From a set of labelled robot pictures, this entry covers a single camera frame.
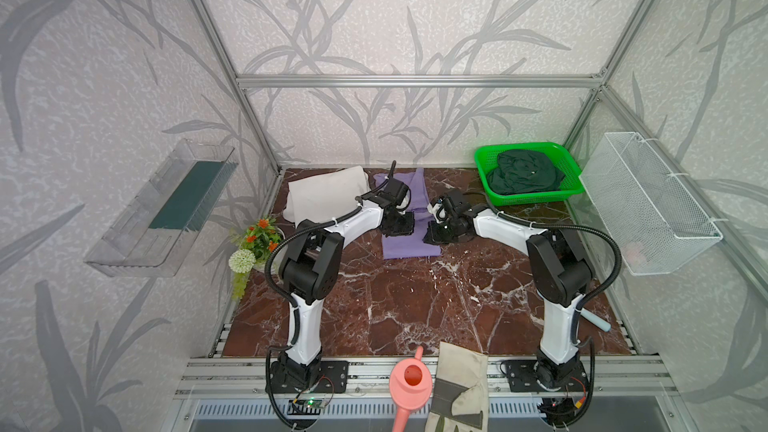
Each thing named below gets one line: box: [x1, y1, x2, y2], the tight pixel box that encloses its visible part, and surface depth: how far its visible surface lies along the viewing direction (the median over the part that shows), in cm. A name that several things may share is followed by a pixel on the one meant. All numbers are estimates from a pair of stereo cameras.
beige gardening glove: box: [424, 341, 489, 432], surface depth 72 cm
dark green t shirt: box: [486, 149, 565, 195], surface depth 114 cm
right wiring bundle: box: [537, 384, 594, 428], surface depth 72 cm
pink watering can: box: [389, 346, 433, 432], surface depth 64 cm
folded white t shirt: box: [283, 166, 370, 227], surface depth 115 cm
